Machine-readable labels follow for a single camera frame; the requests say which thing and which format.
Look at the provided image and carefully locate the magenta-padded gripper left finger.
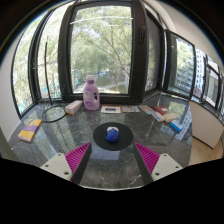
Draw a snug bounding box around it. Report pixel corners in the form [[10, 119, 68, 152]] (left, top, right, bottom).
[[39, 142, 93, 185]]

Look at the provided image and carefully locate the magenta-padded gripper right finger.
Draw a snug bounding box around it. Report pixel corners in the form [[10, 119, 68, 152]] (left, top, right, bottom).
[[132, 142, 184, 186]]

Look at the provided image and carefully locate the blue and white computer mouse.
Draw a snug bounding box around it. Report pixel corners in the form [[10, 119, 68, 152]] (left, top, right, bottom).
[[105, 125, 120, 144]]

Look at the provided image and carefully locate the black round mouse pad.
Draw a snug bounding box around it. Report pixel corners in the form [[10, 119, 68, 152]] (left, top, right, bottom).
[[92, 121, 134, 152]]

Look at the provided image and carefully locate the white book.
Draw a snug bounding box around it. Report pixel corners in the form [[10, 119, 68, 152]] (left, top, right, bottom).
[[151, 111, 166, 123]]

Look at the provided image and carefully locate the blue box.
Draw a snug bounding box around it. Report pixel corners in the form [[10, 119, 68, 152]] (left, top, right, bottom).
[[169, 119, 184, 133]]

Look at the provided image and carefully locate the teal and orange thin book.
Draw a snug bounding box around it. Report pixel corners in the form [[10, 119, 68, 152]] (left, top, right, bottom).
[[139, 104, 155, 116]]

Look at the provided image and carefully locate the beige carton box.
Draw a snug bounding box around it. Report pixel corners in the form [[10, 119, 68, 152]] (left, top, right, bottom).
[[64, 99, 84, 116]]

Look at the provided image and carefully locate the printed pamphlet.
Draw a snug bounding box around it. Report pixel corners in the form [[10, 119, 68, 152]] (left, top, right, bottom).
[[121, 105, 141, 114]]

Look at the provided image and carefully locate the yellow and purple box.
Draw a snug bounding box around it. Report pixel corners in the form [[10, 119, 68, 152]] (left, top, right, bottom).
[[17, 118, 43, 144]]

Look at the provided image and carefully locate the purple detergent bottle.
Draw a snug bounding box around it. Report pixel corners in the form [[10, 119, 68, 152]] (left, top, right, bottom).
[[82, 74, 101, 111]]

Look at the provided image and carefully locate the black cable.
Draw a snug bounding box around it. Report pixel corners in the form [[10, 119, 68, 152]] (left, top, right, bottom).
[[41, 99, 68, 124]]

